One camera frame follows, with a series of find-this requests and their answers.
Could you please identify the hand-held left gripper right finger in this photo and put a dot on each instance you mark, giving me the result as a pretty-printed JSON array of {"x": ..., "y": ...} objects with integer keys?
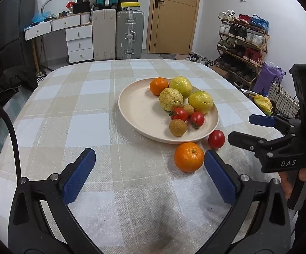
[{"x": 219, "y": 176}]

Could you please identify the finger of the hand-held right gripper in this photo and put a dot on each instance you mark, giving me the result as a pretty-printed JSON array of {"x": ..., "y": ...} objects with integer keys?
[
  {"x": 245, "y": 140},
  {"x": 261, "y": 120}
]

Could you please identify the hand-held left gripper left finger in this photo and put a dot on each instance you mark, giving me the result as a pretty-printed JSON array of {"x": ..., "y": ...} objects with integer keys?
[{"x": 78, "y": 176}]

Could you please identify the orange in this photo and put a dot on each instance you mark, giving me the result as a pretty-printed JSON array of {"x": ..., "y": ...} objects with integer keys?
[
  {"x": 189, "y": 157},
  {"x": 158, "y": 86}
]

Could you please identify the brown longan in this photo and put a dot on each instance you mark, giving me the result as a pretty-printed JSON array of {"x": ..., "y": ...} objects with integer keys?
[
  {"x": 189, "y": 109},
  {"x": 178, "y": 127}
]

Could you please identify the red tomato with stem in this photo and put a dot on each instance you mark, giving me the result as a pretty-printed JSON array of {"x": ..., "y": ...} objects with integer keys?
[{"x": 180, "y": 114}]

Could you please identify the pale bumpy guava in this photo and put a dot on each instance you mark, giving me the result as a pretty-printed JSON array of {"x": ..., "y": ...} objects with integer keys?
[{"x": 171, "y": 99}]

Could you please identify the cream oval plate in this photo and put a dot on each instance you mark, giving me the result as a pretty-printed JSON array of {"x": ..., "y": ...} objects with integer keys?
[{"x": 139, "y": 105}]

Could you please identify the white wicker basket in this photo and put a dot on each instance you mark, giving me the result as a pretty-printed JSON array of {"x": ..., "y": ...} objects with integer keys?
[{"x": 285, "y": 100}]

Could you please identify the purple bag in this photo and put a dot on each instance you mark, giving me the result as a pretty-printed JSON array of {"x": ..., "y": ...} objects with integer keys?
[{"x": 268, "y": 76}]

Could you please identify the yellow guava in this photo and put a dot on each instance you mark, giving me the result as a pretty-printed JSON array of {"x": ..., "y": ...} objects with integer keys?
[
  {"x": 180, "y": 84},
  {"x": 201, "y": 102}
]

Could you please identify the cardboard box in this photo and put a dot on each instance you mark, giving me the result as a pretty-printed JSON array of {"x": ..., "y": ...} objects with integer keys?
[{"x": 221, "y": 71}]

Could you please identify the wooden shoe rack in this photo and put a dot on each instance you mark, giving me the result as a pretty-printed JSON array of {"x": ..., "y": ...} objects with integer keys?
[{"x": 264, "y": 47}]

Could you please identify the rows of shoes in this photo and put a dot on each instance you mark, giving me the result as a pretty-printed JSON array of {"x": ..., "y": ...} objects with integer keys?
[{"x": 241, "y": 34}]

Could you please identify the scattered sneakers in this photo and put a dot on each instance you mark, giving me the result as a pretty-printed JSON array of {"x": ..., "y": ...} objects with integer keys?
[{"x": 198, "y": 58}]

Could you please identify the black jacket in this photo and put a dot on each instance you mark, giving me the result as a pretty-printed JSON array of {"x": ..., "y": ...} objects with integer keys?
[{"x": 4, "y": 82}]

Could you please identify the wooden broom stick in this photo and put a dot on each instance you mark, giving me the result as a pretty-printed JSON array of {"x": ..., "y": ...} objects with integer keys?
[{"x": 36, "y": 58}]

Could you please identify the white drawer unit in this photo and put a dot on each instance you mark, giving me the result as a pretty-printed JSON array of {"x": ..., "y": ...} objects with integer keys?
[{"x": 79, "y": 45}]

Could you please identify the wooden door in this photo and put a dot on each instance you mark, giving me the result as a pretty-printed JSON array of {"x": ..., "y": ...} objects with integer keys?
[{"x": 174, "y": 18}]

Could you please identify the beige suitcase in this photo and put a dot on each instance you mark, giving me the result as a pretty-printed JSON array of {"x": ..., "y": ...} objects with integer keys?
[{"x": 104, "y": 34}]

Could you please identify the silver suitcase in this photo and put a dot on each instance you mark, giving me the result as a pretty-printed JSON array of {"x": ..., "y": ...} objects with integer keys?
[{"x": 130, "y": 34}]

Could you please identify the white desk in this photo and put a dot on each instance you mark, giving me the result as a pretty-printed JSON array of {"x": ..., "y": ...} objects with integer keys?
[{"x": 60, "y": 25}]

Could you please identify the blue plastic bag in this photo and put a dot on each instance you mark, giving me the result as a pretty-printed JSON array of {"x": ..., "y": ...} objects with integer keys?
[{"x": 40, "y": 16}]

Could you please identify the dark grey refrigerator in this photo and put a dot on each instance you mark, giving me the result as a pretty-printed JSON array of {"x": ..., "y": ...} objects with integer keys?
[{"x": 15, "y": 18}]

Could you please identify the yellow black shoe box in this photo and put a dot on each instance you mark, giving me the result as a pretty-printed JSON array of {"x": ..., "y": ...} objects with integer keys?
[{"x": 130, "y": 6}]

